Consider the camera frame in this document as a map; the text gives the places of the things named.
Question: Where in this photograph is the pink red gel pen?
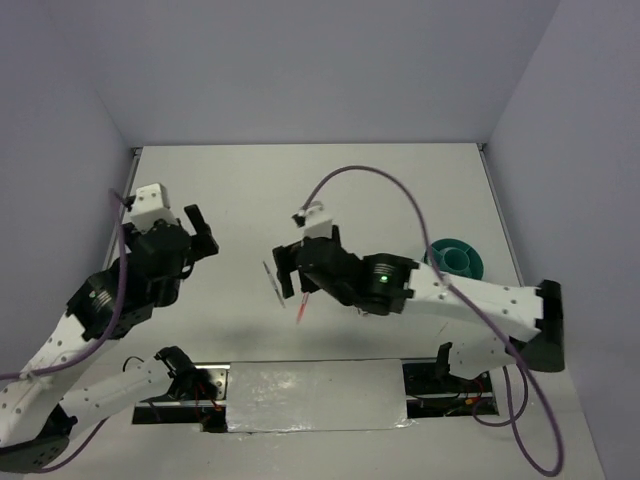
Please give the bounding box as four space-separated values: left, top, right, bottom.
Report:
296 292 310 324

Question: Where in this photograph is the teal round divided organizer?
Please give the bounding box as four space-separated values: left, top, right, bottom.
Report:
431 238 485 280

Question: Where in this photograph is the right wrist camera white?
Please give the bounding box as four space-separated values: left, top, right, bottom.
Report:
292 200 333 239

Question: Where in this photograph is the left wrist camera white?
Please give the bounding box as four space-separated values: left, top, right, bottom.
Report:
129 183 179 234

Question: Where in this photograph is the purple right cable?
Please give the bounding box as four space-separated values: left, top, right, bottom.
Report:
299 165 565 475

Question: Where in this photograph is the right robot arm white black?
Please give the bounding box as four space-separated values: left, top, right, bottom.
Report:
272 237 565 391

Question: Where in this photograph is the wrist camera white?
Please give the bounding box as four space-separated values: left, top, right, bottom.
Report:
129 183 179 234
292 200 333 239

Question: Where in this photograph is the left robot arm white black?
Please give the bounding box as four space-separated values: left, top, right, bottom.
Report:
1 205 219 474

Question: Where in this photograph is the silver foil covered panel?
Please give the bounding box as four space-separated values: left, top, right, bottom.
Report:
226 359 411 433

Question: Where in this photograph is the aluminium table edge rail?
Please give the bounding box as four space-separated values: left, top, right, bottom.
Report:
476 143 525 287

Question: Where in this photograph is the blue ballpoint pen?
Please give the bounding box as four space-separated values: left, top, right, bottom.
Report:
262 260 286 309

